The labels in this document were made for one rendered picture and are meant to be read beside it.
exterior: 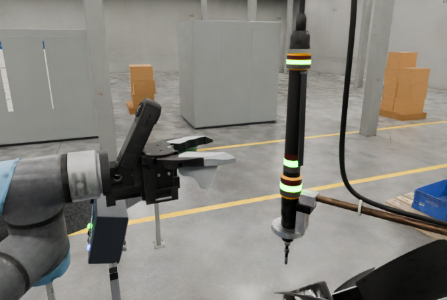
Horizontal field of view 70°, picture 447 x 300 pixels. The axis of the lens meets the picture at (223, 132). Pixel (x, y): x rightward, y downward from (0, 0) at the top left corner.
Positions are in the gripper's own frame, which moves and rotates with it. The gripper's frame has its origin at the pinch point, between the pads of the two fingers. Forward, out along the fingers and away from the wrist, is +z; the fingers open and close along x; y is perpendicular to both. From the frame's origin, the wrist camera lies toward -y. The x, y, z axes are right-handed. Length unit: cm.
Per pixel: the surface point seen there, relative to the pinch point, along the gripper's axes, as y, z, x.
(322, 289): 40.4, 27.0, -0.5
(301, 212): 15.1, 16.2, 3.2
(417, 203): 144, 278, -151
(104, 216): 41, -21, -58
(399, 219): 11.5, 26.5, 16.5
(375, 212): 11.5, 24.4, 13.3
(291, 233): 19.8, 14.6, 2.7
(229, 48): -6, 249, -584
